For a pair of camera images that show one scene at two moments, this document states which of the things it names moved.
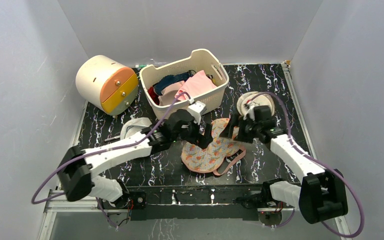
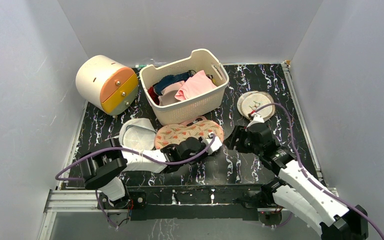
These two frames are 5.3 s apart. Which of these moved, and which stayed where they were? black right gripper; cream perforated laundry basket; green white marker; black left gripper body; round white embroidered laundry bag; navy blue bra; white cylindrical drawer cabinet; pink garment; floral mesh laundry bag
Moved: black right gripper; floral mesh laundry bag; black left gripper body
Stayed: white cylindrical drawer cabinet; navy blue bra; round white embroidered laundry bag; green white marker; pink garment; cream perforated laundry basket
